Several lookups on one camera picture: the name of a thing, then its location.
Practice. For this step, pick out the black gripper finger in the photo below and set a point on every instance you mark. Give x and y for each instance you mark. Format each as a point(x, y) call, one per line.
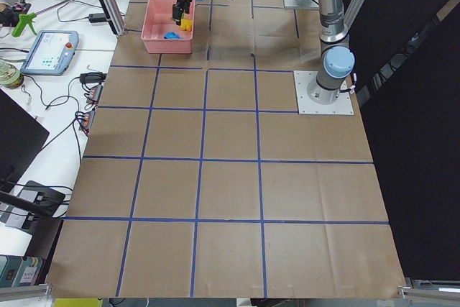
point(186, 7)
point(177, 13)

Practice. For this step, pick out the yellow toy block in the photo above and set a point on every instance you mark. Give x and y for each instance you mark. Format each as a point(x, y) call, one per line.
point(186, 25)

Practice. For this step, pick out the blue toy block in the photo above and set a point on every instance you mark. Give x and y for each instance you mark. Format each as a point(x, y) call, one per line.
point(172, 36)

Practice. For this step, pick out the pink plastic box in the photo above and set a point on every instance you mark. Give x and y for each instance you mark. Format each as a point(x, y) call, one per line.
point(157, 21)

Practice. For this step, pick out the black power adapter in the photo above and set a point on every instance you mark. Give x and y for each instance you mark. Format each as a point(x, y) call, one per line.
point(97, 18)

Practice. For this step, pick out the robot teach pendant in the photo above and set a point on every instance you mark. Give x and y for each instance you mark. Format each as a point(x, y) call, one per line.
point(51, 53)

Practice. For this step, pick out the long reacher grabber tool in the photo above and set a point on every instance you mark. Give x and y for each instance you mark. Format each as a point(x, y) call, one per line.
point(26, 20)

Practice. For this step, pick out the black monitor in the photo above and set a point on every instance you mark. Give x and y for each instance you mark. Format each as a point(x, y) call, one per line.
point(22, 137)

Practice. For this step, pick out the black monitor stand base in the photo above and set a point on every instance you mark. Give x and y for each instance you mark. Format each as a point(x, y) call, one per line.
point(33, 203)

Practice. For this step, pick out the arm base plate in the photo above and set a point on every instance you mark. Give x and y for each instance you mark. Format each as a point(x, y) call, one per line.
point(312, 99)

